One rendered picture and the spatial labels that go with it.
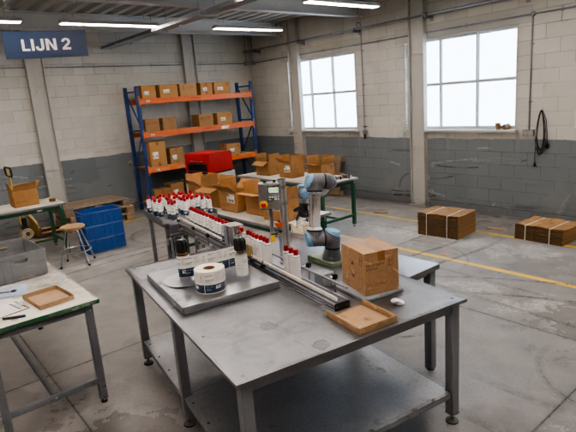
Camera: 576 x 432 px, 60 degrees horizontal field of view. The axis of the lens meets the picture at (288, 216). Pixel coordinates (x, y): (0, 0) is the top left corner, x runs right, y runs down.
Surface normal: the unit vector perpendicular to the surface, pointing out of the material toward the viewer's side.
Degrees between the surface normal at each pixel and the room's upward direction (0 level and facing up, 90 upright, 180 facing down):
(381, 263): 90
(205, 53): 90
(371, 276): 90
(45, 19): 90
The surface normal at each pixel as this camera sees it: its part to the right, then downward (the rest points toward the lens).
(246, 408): 0.51, 0.16
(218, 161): 0.78, 0.08
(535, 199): -0.77, 0.20
